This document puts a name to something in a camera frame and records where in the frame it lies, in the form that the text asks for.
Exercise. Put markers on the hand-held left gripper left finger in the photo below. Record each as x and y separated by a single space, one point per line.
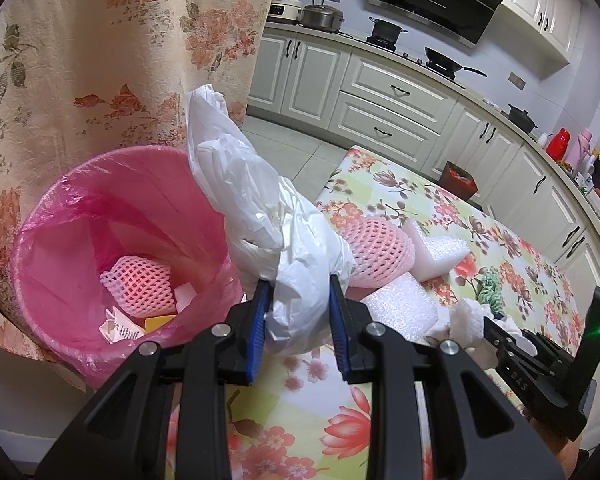
257 335

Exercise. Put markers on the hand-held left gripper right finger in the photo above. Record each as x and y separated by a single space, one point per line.
339 330

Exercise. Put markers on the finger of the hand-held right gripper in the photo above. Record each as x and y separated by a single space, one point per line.
550 346
500 337

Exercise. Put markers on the white tissue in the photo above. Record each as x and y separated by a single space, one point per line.
467 320

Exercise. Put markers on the green wrapper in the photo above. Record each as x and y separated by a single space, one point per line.
489 292

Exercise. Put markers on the white foam sheet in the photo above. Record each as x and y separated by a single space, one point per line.
400 305

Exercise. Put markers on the small white foam piece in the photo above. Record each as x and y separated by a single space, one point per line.
186 297

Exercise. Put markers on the pink foam fruit net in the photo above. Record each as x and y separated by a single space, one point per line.
380 250

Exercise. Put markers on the white foam corner piece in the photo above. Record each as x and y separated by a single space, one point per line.
442 260

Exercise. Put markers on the yellow sponge dark backing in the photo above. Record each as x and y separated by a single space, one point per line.
160 322

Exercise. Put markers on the white plastic bag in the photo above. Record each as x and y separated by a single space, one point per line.
260 210

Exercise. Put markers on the red-filled pink foam net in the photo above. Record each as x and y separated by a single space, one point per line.
140 285

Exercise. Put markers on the printed white paper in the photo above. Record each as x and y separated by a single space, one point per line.
122 327

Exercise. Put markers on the pink trash bin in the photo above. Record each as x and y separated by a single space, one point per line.
97 372

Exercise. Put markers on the pink plastic bin liner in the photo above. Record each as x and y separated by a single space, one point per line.
130 200

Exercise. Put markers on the person's right hand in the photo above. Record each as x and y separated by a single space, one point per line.
565 455

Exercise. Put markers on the floral tablecloth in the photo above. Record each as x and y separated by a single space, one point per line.
430 200

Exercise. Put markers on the brown floor bin red bag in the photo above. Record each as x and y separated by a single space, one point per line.
457 185

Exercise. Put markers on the spray bottle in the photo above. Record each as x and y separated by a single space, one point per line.
587 172

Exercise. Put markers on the pink thermos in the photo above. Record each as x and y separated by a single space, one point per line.
580 147

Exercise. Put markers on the red thermos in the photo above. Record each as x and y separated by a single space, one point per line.
560 142

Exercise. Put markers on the black casserole pot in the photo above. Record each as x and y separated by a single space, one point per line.
521 119

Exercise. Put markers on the white base cabinets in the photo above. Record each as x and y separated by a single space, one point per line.
380 105

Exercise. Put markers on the black gas cooktop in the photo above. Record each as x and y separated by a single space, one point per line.
410 55

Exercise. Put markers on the black frying pan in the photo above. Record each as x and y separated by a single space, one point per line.
442 58

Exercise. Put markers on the black stock pot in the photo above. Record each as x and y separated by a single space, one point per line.
386 30

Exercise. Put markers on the steel pressure cooker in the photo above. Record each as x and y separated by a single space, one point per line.
321 17

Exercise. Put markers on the floral beige cloth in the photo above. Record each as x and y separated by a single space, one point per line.
105 60

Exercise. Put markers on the white rice cooker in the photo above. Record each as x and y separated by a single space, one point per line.
286 10

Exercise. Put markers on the small wall outlet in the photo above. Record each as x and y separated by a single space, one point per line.
516 81

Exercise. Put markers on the white wall cabinets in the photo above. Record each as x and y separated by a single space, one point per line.
545 5

